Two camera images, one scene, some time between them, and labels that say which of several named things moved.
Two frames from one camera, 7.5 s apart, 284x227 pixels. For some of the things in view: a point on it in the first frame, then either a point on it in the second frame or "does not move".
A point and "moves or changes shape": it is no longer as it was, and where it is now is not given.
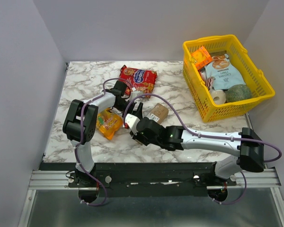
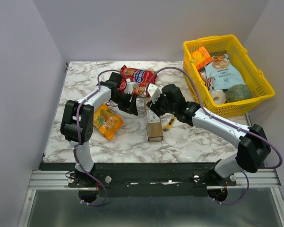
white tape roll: [219, 97] does not move
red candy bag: [139, 80] does not move
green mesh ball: [240, 91] does not move
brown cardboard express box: [159, 113] moves or changes shape
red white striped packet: [208, 82] does not move
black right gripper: [136, 135] → [156, 107]
